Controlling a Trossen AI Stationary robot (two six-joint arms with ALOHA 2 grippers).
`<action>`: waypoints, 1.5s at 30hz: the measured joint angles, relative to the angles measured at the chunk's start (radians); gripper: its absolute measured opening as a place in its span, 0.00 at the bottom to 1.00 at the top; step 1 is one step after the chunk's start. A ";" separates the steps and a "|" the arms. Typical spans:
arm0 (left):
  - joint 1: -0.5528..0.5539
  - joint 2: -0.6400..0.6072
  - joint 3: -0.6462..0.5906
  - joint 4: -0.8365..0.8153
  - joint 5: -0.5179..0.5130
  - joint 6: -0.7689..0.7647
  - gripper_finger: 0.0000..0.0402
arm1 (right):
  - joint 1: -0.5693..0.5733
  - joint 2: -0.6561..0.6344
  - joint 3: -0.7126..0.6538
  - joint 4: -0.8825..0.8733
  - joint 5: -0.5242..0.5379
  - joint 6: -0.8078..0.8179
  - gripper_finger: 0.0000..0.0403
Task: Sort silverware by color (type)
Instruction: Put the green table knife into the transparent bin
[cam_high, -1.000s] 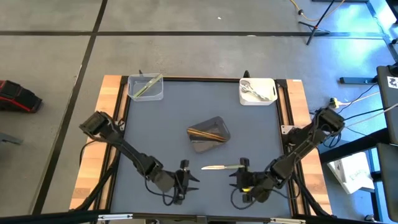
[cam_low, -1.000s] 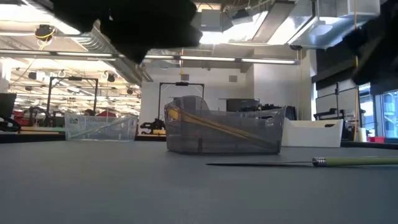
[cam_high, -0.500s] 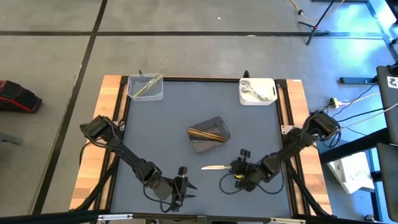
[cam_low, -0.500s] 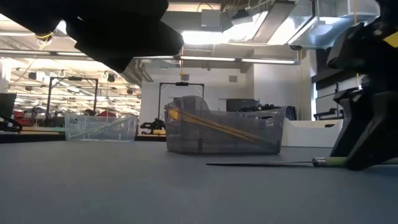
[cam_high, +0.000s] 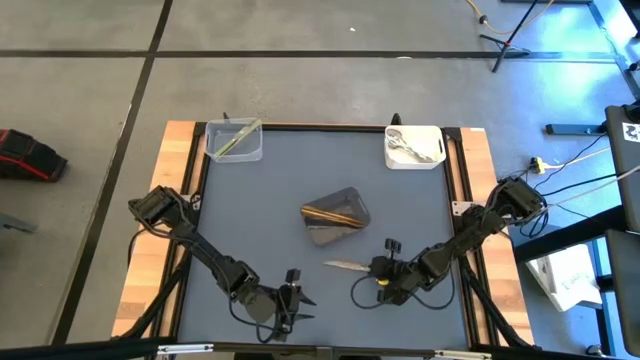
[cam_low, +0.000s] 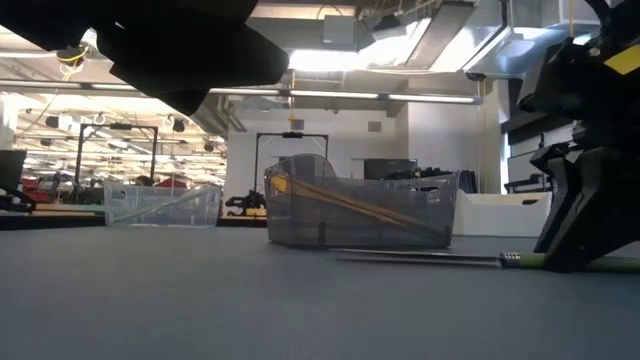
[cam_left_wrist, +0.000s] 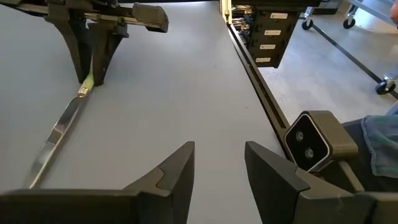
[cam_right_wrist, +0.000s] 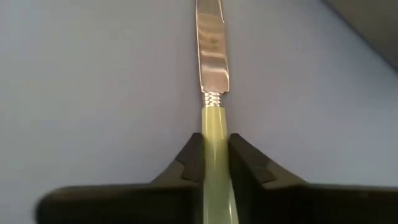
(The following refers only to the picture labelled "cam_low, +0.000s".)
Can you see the black equipment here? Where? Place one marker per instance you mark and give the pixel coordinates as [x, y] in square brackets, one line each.
[520, 186]

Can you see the wooden utensil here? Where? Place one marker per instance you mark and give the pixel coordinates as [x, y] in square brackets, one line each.
[370, 216]

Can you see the silver ceiling duct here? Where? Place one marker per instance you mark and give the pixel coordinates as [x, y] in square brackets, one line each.
[210, 112]

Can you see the gold utensil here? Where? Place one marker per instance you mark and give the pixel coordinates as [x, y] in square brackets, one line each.
[350, 202]

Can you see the person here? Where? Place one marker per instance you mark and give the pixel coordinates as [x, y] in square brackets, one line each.
[144, 180]

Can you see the grey ceiling ventilation box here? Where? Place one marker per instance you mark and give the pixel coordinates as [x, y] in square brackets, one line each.
[340, 32]

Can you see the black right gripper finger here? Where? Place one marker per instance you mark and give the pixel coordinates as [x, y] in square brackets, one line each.
[590, 215]
[552, 165]

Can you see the grey translucent plastic bin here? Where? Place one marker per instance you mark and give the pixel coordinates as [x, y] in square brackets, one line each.
[310, 230]

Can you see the clear plastic bin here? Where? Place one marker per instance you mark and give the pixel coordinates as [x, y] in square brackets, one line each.
[130, 195]

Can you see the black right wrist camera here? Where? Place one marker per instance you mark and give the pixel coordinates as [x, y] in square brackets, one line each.
[545, 80]

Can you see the tall black rig frame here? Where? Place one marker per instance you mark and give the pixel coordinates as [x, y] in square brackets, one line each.
[120, 126]

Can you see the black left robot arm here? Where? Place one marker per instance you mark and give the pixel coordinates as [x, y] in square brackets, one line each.
[75, 15]

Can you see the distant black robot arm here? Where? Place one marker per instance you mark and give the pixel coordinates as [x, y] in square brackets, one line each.
[245, 202]

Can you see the black monitor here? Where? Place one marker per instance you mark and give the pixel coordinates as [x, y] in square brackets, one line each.
[390, 169]

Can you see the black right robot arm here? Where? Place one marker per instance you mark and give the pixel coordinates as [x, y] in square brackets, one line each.
[620, 15]

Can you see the long ceiling light strip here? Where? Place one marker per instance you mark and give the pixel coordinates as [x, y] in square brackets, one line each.
[330, 94]

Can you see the red object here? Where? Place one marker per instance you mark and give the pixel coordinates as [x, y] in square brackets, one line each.
[172, 183]

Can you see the sheet-metal ceiling duct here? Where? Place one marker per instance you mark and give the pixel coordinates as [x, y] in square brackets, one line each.
[500, 50]

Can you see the white plastic bin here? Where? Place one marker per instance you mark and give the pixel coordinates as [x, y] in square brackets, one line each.
[500, 220]

